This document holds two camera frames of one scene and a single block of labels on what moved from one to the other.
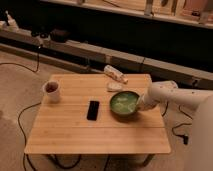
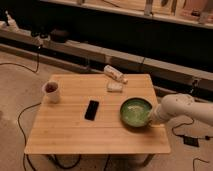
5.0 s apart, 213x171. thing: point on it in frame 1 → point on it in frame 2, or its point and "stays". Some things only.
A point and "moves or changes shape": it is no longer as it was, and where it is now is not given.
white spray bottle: x=11 y=23 stays
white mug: x=52 y=91 stays
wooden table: x=83 y=122 stays
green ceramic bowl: x=123 y=106 moves or changes shape
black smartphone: x=93 y=110 stays
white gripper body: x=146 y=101 → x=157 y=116
